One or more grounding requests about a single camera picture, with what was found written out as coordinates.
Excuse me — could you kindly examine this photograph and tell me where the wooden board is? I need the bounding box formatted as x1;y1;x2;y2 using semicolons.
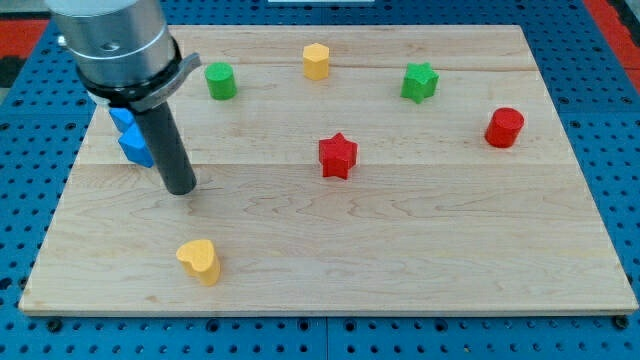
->
19;25;638;317

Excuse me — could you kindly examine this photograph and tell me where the red star block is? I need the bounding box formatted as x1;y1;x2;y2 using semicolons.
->
318;132;358;180

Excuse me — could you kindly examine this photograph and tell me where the green star block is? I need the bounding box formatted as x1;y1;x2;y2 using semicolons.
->
401;62;439;104

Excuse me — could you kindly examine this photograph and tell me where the yellow hexagon block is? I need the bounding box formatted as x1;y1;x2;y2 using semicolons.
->
303;43;330;80

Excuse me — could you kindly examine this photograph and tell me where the green cylinder block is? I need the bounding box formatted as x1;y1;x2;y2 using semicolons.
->
204;62;237;100

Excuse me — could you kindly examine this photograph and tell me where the yellow heart block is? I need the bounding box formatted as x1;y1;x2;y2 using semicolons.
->
176;239;221;286

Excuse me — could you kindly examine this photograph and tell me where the black pusher rod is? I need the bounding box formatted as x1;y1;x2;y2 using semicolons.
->
133;102;197;195

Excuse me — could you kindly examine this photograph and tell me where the blue block lower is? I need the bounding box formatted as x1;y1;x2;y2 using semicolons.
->
118;124;154;168

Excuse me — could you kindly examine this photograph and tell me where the blue block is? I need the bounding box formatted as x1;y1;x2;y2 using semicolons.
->
118;124;154;168
109;108;135;133

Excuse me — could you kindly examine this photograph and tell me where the red cylinder block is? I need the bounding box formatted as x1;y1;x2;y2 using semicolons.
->
484;107;525;148

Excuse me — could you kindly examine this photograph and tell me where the blue block upper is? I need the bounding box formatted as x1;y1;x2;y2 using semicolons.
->
109;108;135;133

